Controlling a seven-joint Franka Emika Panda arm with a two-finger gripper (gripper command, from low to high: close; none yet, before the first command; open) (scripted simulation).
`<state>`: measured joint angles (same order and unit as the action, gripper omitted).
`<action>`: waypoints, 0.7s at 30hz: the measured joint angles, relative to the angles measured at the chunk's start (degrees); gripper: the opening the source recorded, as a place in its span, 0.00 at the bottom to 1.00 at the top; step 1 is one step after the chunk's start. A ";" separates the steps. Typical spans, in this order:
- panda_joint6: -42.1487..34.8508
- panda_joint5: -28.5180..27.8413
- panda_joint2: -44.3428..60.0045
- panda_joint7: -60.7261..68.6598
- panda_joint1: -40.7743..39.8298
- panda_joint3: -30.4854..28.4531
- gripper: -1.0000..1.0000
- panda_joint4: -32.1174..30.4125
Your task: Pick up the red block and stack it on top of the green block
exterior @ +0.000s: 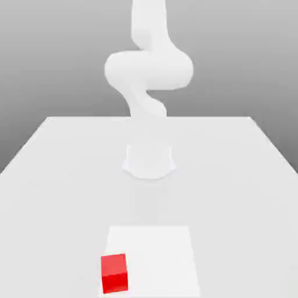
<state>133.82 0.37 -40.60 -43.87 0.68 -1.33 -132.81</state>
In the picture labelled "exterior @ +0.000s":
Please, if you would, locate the small red cube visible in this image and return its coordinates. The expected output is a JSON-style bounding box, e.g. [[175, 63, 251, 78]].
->
[[100, 253, 129, 295]]

